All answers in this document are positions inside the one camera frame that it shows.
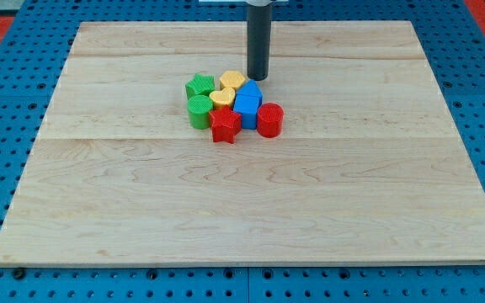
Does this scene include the green star block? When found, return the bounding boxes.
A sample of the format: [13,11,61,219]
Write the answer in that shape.
[185,73,216,99]

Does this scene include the light wooden board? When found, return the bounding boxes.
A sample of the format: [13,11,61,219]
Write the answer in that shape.
[0,21,485,268]

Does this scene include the yellow heart block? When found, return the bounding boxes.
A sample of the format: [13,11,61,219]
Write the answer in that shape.
[209,87,236,109]

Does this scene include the blue cube block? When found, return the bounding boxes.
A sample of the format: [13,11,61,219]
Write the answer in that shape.
[233,95,262,130]

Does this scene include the green cylinder block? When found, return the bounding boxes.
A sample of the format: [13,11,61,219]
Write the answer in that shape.
[187,95,213,130]

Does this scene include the yellow hexagon block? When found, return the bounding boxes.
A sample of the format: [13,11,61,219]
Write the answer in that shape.
[219,70,247,91]

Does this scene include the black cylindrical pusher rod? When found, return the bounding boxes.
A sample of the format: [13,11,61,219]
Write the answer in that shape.
[247,1,273,81]

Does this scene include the red star block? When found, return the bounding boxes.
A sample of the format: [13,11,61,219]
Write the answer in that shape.
[209,106,242,144]

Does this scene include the blue triangular prism block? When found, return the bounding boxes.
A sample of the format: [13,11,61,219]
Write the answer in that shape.
[236,79,263,103]

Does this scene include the red cylinder block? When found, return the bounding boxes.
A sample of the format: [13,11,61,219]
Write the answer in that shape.
[257,103,284,138]

